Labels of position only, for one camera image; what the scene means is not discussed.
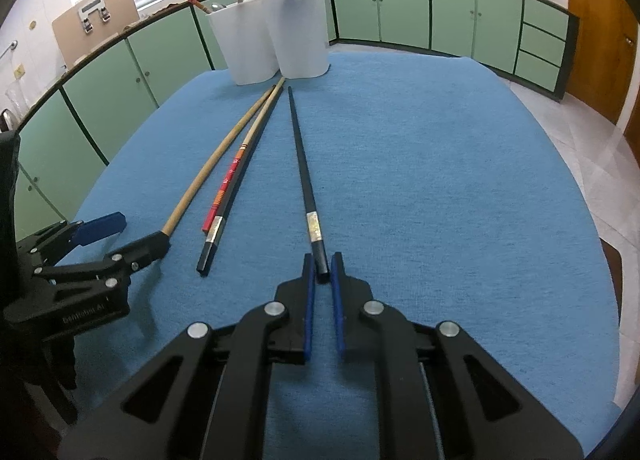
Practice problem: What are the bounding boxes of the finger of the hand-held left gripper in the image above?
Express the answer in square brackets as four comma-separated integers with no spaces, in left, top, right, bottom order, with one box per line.
[15,211,126,269]
[32,231,171,292]

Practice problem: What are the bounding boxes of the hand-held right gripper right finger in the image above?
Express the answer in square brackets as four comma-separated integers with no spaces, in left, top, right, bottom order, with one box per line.
[330,251,585,460]

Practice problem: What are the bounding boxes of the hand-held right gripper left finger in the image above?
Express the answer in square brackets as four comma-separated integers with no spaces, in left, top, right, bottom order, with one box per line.
[57,252,317,460]

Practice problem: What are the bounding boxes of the black chopstick silver band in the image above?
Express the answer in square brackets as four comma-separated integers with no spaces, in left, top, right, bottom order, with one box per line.
[196,90,279,277]
[286,85,331,284]

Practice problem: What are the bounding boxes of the white plastic utensil holder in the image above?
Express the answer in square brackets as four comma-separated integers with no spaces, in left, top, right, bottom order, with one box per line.
[206,0,332,87]

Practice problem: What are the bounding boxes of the clear glass pitcher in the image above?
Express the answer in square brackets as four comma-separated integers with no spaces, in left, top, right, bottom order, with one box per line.
[5,82,29,121]

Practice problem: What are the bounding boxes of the blue table cloth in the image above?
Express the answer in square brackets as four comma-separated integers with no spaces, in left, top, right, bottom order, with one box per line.
[50,52,623,460]

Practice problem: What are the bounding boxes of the wooden board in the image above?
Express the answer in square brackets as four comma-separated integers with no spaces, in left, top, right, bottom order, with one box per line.
[51,0,141,66]

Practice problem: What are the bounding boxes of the green base cabinets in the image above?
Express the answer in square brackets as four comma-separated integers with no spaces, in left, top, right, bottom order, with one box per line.
[0,0,581,241]

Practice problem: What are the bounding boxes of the green cabinet drawer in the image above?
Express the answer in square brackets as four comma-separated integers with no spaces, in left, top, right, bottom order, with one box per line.
[516,22,567,62]
[512,50,562,94]
[520,0,572,32]

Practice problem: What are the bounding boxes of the brown wooden door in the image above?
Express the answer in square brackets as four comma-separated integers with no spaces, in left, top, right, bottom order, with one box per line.
[562,0,640,124]

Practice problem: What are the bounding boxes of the white clip bracket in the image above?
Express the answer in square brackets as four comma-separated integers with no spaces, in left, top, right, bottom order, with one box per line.
[76,0,112,34]

